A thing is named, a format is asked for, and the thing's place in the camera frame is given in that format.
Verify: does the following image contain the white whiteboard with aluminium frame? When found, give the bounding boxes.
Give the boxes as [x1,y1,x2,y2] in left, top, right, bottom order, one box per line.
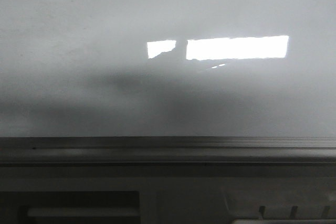
[1,0,335,165]

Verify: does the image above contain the white marker tray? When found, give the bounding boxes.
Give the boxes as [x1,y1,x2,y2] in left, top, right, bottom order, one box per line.
[225,189,335,223]

